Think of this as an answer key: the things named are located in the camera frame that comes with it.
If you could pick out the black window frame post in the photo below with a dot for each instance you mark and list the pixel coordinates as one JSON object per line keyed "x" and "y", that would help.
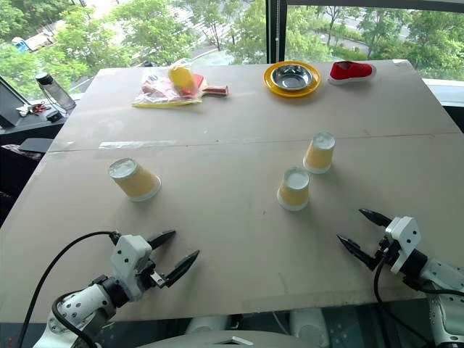
{"x": 275, "y": 32}

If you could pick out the clear tape strip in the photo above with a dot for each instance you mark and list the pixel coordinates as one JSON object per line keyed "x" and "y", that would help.
{"x": 134, "y": 144}

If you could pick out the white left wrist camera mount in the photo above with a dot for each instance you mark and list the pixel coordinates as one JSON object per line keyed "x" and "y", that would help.
{"x": 128, "y": 253}

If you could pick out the white rounded shape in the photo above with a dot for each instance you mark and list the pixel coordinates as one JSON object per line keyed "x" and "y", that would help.
{"x": 310, "y": 328}
{"x": 206, "y": 323}

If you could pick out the red table tennis paddle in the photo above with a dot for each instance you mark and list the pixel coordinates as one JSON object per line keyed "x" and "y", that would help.
{"x": 215, "y": 90}

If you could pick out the black chair seat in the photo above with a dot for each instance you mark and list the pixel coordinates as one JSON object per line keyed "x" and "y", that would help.
{"x": 36, "y": 144}

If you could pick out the red canvas shoe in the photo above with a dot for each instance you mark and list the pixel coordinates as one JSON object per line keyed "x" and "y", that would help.
{"x": 349, "y": 70}

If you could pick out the yellow round plate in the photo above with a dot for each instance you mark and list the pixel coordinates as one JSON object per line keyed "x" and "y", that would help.
{"x": 270, "y": 85}

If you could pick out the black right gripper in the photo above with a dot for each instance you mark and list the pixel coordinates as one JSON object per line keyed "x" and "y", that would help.
{"x": 387, "y": 252}

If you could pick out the yellow paper cup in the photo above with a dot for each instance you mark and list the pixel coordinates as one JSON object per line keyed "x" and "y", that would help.
{"x": 293, "y": 194}
{"x": 319, "y": 156}
{"x": 139, "y": 183}

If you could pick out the clear plastic zip bag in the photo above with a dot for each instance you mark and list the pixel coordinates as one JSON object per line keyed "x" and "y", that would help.
{"x": 152, "y": 90}

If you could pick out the grey robot torso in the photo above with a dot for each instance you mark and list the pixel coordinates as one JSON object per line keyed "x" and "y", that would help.
{"x": 203, "y": 340}

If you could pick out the small white object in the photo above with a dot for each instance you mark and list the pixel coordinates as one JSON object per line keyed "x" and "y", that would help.
{"x": 23, "y": 109}

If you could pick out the black side desk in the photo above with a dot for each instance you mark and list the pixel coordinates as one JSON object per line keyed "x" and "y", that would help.
{"x": 32, "y": 127}

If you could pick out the clear water bottle black lid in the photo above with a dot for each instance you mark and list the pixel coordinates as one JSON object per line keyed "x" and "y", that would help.
{"x": 56, "y": 92}

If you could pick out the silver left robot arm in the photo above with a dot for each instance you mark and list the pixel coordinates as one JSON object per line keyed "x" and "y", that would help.
{"x": 79, "y": 308}

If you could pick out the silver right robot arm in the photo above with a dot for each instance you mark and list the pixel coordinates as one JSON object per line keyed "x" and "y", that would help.
{"x": 444, "y": 275}

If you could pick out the dark laptop screen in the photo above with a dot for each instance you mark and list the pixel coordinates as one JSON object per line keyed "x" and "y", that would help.
{"x": 9, "y": 105}

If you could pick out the steel bowl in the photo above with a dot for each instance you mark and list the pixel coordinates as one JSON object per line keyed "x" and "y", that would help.
{"x": 291, "y": 77}

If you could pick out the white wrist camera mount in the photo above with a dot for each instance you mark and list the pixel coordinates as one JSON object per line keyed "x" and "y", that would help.
{"x": 128, "y": 253}
{"x": 407, "y": 235}

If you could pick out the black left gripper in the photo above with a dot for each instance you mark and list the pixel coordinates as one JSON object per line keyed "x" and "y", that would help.
{"x": 149, "y": 274}

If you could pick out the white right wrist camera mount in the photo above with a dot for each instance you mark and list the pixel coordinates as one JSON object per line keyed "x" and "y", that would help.
{"x": 407, "y": 235}

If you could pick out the small black box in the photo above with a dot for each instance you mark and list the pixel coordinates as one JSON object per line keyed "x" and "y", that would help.
{"x": 53, "y": 116}

